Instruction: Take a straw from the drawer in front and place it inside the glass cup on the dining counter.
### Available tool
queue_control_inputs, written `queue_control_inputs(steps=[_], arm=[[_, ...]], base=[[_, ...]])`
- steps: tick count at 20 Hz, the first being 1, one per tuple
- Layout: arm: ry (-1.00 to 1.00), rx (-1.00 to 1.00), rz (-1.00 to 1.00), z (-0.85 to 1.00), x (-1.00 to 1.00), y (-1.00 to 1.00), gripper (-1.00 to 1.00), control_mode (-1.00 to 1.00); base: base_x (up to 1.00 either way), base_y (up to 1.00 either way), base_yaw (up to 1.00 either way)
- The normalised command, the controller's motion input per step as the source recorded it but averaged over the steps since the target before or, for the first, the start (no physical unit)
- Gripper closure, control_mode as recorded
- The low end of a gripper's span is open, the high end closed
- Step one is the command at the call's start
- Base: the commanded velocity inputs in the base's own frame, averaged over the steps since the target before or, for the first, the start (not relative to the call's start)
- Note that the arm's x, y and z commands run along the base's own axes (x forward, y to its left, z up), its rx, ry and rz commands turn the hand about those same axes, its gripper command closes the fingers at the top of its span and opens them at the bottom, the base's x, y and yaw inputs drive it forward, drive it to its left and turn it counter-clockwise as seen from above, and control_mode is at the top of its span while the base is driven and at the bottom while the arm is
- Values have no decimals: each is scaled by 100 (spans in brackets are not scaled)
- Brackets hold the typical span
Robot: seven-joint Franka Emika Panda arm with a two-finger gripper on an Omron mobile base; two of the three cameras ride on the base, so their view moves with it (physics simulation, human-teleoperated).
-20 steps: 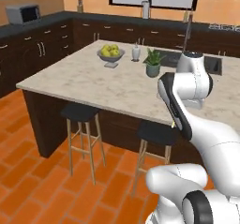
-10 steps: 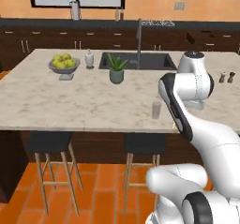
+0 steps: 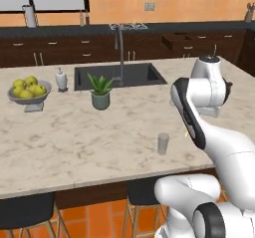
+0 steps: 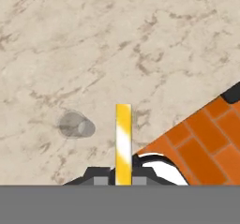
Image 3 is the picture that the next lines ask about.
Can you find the dark grey sink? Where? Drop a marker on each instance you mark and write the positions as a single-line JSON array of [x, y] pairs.
[[132, 74]]

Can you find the dark brown cupboard run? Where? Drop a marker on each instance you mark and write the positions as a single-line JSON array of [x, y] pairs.
[[66, 49]]

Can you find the grey wall socket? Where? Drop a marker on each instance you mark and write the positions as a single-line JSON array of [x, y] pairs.
[[149, 6]]

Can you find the pale slim bottle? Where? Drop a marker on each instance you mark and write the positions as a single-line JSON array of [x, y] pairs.
[[82, 19]]

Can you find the white soap dispenser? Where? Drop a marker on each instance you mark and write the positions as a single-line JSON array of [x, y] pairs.
[[61, 80]]

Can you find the clear glass cup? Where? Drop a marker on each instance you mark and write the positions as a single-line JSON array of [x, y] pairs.
[[163, 144]]

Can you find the grey fruit bowl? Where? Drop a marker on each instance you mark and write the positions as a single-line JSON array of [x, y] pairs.
[[30, 102]]

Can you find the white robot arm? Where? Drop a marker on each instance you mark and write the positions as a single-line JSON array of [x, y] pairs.
[[229, 155]]

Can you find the green plant in grey pot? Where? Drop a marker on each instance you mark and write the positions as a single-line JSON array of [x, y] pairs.
[[100, 96]]

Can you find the white paper towel roll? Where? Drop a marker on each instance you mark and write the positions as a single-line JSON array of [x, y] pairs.
[[30, 16]]

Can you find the black stool with wooden legs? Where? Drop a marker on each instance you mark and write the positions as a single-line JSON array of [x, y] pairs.
[[25, 210], [141, 192]]

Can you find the grey metal tap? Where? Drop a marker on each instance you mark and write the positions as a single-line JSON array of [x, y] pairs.
[[121, 56]]

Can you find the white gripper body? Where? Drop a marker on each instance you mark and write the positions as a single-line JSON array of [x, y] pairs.
[[209, 112]]

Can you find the dark slim bottle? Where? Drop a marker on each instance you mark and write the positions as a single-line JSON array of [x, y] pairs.
[[87, 19]]

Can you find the open dark brown drawer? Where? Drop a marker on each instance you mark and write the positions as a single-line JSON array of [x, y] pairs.
[[176, 41]]

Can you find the yellow-green apple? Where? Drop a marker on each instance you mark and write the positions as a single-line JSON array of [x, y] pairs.
[[17, 91], [19, 83], [26, 94], [31, 80], [41, 90], [33, 88]]

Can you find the pot with kitchen tools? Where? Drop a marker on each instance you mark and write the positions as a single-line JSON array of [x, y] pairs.
[[249, 14]]

